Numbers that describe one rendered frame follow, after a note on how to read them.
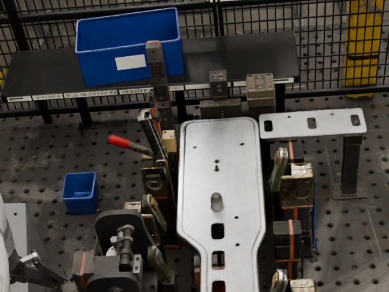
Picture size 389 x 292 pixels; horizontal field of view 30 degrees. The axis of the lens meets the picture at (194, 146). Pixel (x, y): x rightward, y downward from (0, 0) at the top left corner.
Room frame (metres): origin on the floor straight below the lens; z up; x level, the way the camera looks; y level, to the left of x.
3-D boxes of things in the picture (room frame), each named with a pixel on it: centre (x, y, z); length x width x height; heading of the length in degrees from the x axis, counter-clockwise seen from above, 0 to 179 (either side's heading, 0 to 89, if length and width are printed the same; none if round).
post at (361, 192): (1.42, -0.44, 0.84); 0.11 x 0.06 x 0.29; 83
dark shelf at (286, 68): (1.76, 0.10, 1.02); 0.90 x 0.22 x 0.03; 83
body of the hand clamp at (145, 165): (1.33, 0.11, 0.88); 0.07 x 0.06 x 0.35; 83
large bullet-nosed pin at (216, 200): (1.18, -0.04, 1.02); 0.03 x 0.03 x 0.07
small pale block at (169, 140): (1.40, 0.07, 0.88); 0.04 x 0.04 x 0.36; 83
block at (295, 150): (1.36, -0.24, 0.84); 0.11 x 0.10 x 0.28; 83
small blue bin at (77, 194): (1.52, 0.37, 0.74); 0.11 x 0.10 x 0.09; 173
